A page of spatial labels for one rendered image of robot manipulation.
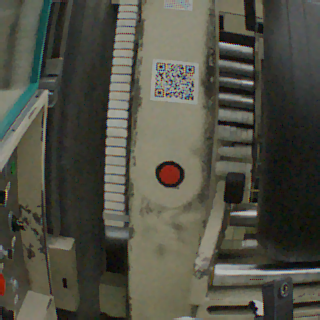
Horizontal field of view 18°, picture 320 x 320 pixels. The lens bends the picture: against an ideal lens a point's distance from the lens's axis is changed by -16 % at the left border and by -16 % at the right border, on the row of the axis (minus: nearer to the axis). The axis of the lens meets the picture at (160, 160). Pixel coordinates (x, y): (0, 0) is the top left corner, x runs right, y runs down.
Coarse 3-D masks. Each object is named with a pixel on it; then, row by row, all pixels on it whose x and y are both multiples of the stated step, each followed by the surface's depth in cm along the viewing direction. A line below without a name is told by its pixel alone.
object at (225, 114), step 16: (224, 32) 235; (224, 48) 224; (240, 48) 224; (256, 48) 223; (224, 64) 224; (240, 64) 224; (256, 64) 223; (224, 80) 227; (240, 80) 226; (256, 80) 224; (224, 96) 227; (240, 96) 227; (256, 96) 225; (224, 112) 229; (240, 112) 229; (256, 112) 227; (224, 128) 230; (240, 128) 230; (256, 128) 228; (240, 144) 232; (256, 144) 229; (256, 160) 231
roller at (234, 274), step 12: (216, 264) 191; (228, 264) 190; (240, 264) 190; (252, 264) 190; (264, 264) 189; (276, 264) 189; (288, 264) 188; (300, 264) 188; (312, 264) 188; (216, 276) 189; (228, 276) 188; (240, 276) 188; (252, 276) 188; (264, 276) 188; (276, 276) 187; (300, 276) 187; (312, 276) 187
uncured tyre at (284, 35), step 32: (288, 0) 169; (288, 32) 165; (288, 64) 164; (288, 96) 164; (288, 128) 164; (288, 160) 166; (288, 192) 168; (256, 224) 187; (288, 224) 172; (288, 256) 181
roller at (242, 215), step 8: (232, 208) 215; (240, 208) 215; (248, 208) 215; (256, 208) 215; (232, 216) 215; (240, 216) 215; (248, 216) 214; (232, 224) 216; (240, 224) 215; (248, 224) 215
